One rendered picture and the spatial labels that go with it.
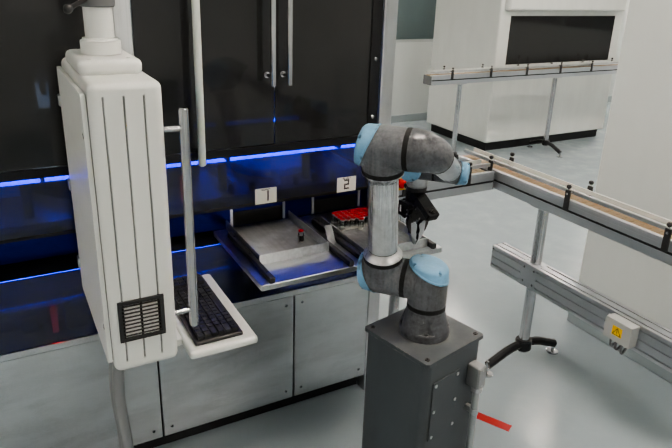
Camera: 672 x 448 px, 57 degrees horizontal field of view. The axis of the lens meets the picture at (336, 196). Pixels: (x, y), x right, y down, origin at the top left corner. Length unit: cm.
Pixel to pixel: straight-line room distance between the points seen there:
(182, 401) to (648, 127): 240
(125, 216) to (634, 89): 248
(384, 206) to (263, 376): 119
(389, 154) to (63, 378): 141
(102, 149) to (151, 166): 12
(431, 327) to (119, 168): 96
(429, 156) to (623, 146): 189
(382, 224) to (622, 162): 187
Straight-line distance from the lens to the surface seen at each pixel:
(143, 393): 251
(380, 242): 176
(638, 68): 329
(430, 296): 181
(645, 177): 330
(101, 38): 169
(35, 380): 239
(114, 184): 154
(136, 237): 160
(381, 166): 162
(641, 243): 260
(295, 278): 199
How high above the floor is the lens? 179
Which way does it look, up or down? 20 degrees down
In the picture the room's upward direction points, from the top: 2 degrees clockwise
